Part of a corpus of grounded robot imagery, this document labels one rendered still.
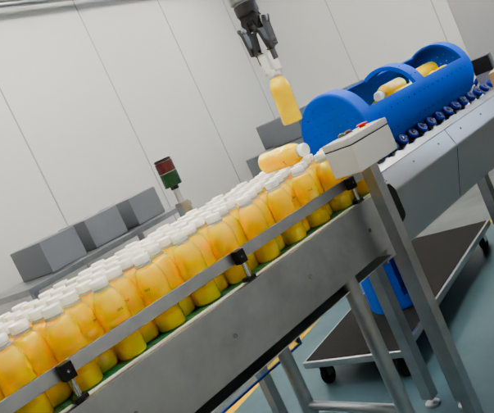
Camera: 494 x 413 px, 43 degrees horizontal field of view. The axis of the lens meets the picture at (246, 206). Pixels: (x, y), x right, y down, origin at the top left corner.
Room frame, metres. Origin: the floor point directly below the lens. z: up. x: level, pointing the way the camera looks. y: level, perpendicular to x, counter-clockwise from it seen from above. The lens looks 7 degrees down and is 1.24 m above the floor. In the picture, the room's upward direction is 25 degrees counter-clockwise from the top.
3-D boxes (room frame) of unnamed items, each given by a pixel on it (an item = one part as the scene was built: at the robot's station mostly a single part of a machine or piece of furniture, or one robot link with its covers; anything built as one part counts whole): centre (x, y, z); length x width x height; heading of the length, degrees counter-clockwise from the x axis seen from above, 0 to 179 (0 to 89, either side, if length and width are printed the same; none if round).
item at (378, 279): (2.23, -0.33, 0.31); 0.06 x 0.06 x 0.63; 42
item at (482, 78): (3.02, -1.32, 1.00); 0.10 x 0.04 x 0.15; 42
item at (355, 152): (1.78, -0.37, 1.05); 0.20 x 0.10 x 0.10; 132
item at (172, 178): (2.15, 0.20, 1.18); 0.06 x 0.06 x 0.05
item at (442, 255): (3.19, -0.61, 0.08); 1.50 x 0.52 x 0.15; 141
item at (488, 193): (2.89, -1.07, 0.31); 0.06 x 0.06 x 0.63; 42
